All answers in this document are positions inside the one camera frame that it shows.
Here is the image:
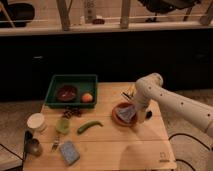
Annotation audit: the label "blue-grey towel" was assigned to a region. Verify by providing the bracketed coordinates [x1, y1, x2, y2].
[116, 105, 135, 123]

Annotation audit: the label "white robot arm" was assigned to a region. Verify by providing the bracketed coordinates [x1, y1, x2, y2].
[133, 73, 213, 138]

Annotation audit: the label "small white black can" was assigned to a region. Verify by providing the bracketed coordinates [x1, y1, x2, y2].
[146, 110, 152, 119]

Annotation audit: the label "orange plate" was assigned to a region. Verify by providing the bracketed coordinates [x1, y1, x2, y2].
[111, 102, 137, 127]

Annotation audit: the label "wooden chopsticks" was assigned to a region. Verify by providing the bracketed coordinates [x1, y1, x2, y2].
[128, 84, 136, 97]

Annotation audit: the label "orange fruit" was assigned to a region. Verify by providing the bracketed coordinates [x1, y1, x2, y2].
[81, 93, 93, 103]

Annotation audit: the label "green cucumber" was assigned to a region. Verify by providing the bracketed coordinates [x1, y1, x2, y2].
[77, 121, 103, 135]

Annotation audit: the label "green plastic tray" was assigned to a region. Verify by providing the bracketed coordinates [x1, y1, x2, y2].
[45, 74, 98, 108]

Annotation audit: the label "bunch of dark grapes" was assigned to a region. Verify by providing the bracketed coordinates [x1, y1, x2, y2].
[63, 107, 82, 119]

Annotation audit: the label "dark red bowl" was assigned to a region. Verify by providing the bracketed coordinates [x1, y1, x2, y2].
[56, 85, 78, 102]

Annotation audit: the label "green plastic cup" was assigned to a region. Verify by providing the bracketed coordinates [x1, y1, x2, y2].
[56, 118, 69, 135]

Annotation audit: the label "blue sponge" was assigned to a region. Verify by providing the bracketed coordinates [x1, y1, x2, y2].
[59, 141, 80, 165]

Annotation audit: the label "silver fork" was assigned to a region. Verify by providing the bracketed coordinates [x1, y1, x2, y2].
[51, 133, 60, 151]

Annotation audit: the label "black office chair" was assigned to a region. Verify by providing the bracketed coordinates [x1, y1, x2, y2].
[138, 0, 201, 23]

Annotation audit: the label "metal cup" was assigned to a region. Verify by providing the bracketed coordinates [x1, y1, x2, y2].
[25, 139, 43, 157]

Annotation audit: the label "black clamp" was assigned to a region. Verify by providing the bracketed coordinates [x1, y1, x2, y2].
[23, 131, 33, 160]

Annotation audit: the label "black cable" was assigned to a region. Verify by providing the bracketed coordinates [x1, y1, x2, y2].
[168, 132, 213, 171]

